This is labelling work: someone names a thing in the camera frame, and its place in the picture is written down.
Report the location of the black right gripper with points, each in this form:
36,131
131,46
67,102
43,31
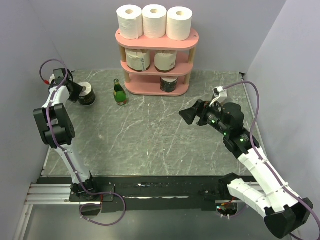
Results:
203,108

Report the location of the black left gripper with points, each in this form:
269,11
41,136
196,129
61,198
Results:
78,90

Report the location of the beige roll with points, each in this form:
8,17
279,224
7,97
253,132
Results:
138,59
165,60

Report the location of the white paper towel roll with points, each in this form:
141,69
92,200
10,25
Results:
154,17
178,23
130,21

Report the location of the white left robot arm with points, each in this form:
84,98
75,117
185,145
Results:
57,131

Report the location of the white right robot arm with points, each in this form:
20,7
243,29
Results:
282,209

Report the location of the pink three tier shelf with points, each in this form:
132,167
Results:
148,82

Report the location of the green glass bottle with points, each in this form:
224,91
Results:
119,93

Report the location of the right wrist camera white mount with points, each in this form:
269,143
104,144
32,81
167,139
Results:
219,95

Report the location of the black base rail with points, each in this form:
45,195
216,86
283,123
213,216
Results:
148,193

